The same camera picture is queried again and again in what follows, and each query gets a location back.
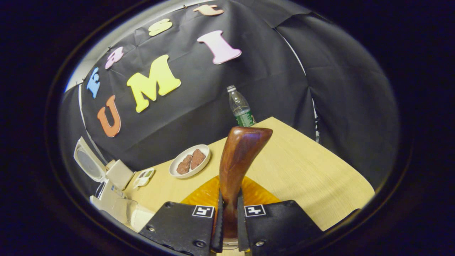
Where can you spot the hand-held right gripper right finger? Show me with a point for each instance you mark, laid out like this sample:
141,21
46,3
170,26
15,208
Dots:
280,224

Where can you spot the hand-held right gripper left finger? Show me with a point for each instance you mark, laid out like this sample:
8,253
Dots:
177,227

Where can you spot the white rice container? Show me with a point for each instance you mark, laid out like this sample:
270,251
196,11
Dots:
144,220

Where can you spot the brown wooden spoon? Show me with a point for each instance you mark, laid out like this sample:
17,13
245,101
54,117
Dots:
238,160

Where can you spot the white rice cooker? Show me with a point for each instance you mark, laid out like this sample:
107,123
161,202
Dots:
90,161

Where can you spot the white round plate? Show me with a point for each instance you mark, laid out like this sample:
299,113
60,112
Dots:
177,174

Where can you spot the white divided grain tray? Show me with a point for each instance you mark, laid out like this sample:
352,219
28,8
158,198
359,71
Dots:
144,177

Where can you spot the brown meat piece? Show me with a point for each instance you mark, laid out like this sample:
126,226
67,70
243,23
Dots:
184,165
197,159

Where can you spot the clear plastic water bottle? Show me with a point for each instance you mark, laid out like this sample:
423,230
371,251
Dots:
241,108

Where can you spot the black backdrop cloth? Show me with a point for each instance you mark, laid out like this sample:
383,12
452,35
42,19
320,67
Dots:
249,71

